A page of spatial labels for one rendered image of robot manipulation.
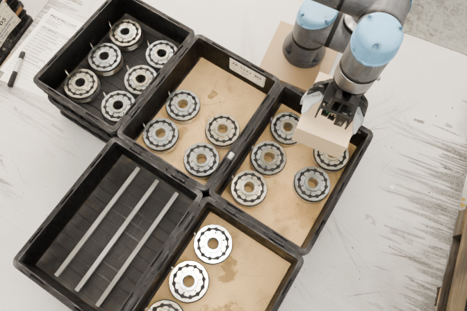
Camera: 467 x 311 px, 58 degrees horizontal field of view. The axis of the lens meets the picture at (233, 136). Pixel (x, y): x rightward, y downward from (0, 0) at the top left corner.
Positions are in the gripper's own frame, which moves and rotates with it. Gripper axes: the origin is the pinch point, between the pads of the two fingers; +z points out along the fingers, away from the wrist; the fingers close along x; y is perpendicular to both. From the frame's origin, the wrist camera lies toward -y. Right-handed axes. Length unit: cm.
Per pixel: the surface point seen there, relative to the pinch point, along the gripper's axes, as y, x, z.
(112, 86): 5, -63, 28
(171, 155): 17.5, -36.0, 27.4
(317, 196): 12.8, 6.8, 24.5
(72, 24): -17, -94, 41
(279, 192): 15.4, -3.2, 27.3
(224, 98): -5.6, -29.2, 27.5
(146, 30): -18, -63, 28
